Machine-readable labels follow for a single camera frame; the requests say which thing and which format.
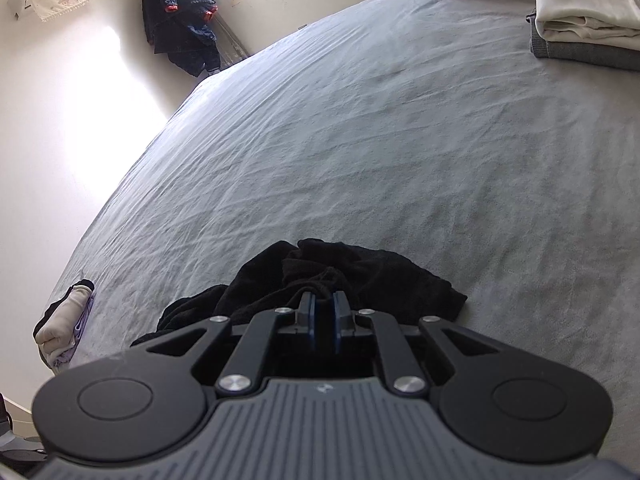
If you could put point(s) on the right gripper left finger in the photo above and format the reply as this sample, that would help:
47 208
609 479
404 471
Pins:
306 320

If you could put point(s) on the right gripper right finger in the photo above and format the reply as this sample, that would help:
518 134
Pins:
343 320

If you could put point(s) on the black garment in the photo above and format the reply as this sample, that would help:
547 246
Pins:
279 275

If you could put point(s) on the grey bed sheet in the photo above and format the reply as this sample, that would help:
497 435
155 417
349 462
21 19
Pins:
423 127

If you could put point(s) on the purple cloth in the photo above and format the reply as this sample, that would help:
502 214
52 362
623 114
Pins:
59 359

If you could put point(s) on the cream rolled cloth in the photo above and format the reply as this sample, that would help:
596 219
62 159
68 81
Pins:
54 330

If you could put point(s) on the dark blue hanging jacket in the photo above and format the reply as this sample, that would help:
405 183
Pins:
180 30

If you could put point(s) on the grey folded cloth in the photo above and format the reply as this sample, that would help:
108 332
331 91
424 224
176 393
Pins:
592 54

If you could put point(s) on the white folded cloth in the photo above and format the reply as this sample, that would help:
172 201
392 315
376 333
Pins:
611 23

